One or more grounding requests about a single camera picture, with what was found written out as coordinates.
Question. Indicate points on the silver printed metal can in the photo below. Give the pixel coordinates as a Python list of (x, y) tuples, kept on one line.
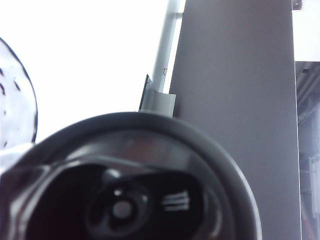
[(140, 160)]

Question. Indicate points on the dark dimpled glass mug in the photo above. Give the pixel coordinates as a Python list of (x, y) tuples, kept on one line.
[(17, 105)]

